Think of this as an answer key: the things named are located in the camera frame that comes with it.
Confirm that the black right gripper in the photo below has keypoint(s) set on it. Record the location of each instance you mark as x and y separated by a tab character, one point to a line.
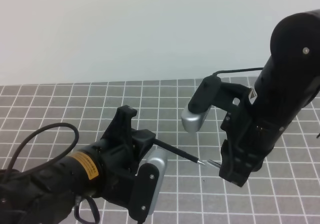
256	117

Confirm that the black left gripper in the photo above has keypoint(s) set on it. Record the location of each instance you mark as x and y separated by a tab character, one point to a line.
122	149

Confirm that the black pen silver tip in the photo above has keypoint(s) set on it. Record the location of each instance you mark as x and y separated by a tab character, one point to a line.
178	152

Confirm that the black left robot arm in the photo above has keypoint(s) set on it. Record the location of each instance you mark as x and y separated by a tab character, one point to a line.
48	193

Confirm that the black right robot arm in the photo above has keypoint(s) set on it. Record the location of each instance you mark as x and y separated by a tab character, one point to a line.
295	46

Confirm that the grey grid tablecloth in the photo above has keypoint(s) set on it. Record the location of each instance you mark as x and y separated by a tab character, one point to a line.
286	190

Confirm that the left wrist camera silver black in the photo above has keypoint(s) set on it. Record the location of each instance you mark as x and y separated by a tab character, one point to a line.
154	170

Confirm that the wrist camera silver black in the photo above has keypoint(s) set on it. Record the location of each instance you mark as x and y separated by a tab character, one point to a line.
154	170
197	109

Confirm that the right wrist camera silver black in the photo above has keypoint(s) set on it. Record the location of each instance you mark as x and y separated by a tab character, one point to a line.
197	109

